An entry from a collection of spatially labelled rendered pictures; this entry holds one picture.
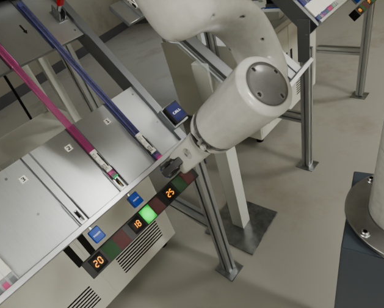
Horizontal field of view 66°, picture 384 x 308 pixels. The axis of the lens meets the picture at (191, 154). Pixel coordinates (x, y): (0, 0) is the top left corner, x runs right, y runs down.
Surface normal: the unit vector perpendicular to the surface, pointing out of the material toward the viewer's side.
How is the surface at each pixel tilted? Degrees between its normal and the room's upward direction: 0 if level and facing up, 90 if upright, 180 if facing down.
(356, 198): 0
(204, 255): 0
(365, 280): 90
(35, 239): 48
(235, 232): 0
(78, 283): 90
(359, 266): 90
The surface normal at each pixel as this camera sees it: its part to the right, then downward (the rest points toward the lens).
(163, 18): -0.39, 0.70
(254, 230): -0.25, -0.76
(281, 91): 0.39, -0.29
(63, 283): 0.72, 0.28
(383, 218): -0.91, 0.39
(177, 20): -0.09, 0.69
